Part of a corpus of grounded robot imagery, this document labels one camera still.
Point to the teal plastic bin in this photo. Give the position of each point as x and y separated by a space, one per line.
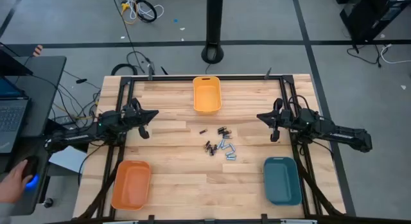
282 182

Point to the white flat board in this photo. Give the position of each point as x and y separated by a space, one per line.
67 158

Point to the black pole base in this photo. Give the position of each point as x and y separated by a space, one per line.
214 22

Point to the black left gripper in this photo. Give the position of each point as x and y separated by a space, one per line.
130 117

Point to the black side desk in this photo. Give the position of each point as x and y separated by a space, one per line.
45 89

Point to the orange plastic bin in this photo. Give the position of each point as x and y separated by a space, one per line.
128 185

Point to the yellow plastic bin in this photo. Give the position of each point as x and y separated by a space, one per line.
202 89

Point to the grey frame clamp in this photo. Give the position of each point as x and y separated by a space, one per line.
268 73
150 71

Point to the orange striped object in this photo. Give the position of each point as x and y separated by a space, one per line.
38 50

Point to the black computer mouse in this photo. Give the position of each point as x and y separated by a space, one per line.
31 166

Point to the black aluminium table frame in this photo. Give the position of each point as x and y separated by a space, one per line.
241 78

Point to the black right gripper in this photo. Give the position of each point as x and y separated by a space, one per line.
285 119

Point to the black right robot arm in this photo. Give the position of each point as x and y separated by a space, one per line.
337 132

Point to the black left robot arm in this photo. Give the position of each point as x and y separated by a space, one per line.
77 136

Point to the grey power strip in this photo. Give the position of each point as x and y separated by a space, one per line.
64 120

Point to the person's forearm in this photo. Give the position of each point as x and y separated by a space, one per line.
4 214

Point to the person's hand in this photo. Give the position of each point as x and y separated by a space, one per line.
13 185

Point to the black caster wheel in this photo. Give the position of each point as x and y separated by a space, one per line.
48 203

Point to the black monitor lid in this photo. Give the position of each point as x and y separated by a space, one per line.
13 66

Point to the black computer tower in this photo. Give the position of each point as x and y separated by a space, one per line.
369 12

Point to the white light strip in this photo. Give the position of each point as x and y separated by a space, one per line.
118 222
298 221

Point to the dark grey laptop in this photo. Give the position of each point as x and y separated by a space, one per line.
11 118

